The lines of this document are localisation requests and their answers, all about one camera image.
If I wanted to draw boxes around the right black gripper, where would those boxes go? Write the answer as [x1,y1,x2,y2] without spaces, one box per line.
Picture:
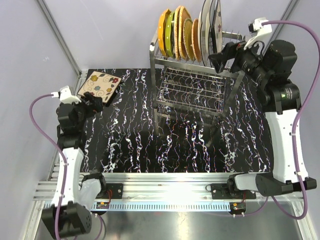
[208,34,271,85]

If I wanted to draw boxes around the floral square ceramic plate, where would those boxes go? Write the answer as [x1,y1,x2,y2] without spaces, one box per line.
[77,71,122,104]

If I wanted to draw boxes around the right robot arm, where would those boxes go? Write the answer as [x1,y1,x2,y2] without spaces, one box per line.
[208,40,317,199]

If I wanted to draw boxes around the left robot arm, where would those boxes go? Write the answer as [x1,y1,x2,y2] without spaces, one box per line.
[41,87,108,240]

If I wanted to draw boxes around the steel two-tier dish rack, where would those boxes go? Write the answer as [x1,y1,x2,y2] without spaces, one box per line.
[149,34,244,147]

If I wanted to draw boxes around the orange wicker plate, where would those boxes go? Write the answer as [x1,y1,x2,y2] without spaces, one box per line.
[191,18,202,62]

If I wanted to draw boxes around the white black-rimmed square plate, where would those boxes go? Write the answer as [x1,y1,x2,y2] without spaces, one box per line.
[198,0,212,67]

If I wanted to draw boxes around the green centre wicker plate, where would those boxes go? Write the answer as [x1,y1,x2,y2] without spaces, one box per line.
[183,18,195,61]

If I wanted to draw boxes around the large woven wicker plate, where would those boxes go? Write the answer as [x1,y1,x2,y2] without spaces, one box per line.
[173,5,191,60]

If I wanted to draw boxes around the green dotted plate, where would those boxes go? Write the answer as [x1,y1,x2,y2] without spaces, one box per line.
[164,11,175,58]

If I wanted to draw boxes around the orange octagonal plate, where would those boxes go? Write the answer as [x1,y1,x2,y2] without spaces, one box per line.
[157,8,171,57]

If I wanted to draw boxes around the black marble pattern mat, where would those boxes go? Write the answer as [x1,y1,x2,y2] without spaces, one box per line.
[81,68,274,173]

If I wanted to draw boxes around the left aluminium frame post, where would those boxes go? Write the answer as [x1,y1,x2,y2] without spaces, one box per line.
[35,0,82,78]

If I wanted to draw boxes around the aluminium frame post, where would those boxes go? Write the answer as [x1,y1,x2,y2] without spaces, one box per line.
[271,0,300,41]
[35,0,82,78]

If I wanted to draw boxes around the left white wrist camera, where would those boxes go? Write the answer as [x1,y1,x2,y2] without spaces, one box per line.
[50,85,81,104]

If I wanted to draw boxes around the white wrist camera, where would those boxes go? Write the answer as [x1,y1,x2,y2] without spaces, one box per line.
[244,17,273,50]
[50,85,81,104]

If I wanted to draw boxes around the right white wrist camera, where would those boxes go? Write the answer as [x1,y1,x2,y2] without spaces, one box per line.
[244,17,273,50]

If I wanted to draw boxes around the right aluminium frame post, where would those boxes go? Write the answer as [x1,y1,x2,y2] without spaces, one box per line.
[271,0,300,41]

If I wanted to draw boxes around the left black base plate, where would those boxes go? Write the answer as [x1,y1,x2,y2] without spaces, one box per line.
[96,183,124,200]

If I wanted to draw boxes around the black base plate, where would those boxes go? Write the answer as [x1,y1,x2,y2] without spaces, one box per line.
[205,183,257,200]
[96,183,124,200]

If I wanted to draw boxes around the aluminium mounting rail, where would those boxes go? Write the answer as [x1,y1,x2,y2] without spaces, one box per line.
[33,172,306,213]

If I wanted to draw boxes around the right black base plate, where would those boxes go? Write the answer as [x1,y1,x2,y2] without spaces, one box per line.
[205,183,257,200]

